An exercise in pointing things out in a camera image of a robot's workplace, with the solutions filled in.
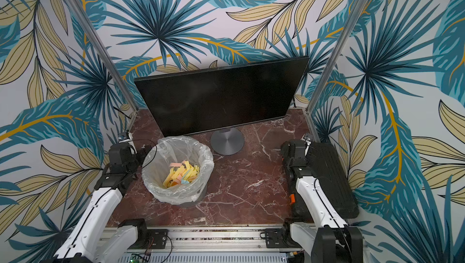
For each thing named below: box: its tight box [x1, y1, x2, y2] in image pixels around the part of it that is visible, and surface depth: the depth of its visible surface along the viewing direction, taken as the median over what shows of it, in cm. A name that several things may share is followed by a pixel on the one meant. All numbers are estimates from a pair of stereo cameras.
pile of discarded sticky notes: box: [162, 159, 201, 188], surface depth 87 cm
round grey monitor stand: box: [210, 127, 245, 156], surface depth 105 cm
